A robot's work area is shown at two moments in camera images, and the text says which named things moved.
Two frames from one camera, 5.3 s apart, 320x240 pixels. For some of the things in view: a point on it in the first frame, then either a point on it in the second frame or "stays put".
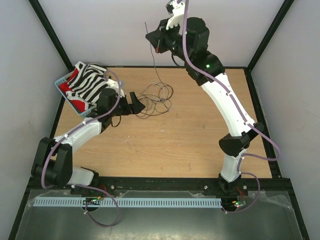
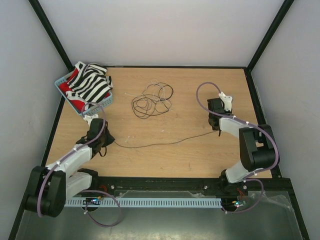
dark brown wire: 151,55 → 176,142
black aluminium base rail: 169,186 stays put
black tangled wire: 157,97 stays put
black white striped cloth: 88,83 stays put
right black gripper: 157,37 → 225,111
